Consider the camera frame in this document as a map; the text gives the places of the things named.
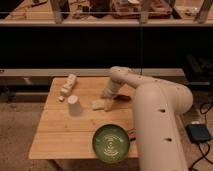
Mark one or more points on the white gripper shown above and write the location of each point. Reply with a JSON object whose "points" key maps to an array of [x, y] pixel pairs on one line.
{"points": [[109, 93]]}

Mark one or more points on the white sponge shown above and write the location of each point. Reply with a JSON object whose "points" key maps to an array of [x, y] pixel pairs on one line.
{"points": [[102, 104]]}

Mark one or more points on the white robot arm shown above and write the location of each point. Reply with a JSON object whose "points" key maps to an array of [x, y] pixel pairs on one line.
{"points": [[155, 104]]}

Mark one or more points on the green ceramic bowl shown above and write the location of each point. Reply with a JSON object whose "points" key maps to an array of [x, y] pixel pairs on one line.
{"points": [[111, 143]]}

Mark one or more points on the dark red small object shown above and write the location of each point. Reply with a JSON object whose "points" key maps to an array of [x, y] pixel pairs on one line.
{"points": [[123, 97]]}

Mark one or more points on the wooden table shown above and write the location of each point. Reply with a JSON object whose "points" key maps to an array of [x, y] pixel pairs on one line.
{"points": [[62, 136]]}

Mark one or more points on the white paper cup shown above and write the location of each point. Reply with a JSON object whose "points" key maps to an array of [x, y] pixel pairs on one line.
{"points": [[74, 105]]}

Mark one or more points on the brown chocolate bar box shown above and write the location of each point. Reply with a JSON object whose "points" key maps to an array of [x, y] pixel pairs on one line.
{"points": [[132, 135]]}

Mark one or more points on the black power adapter box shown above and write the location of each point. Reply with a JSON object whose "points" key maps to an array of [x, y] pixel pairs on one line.
{"points": [[198, 133]]}

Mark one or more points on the grey metal shelf rail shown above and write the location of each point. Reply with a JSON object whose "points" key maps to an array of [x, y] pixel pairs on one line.
{"points": [[159, 72]]}

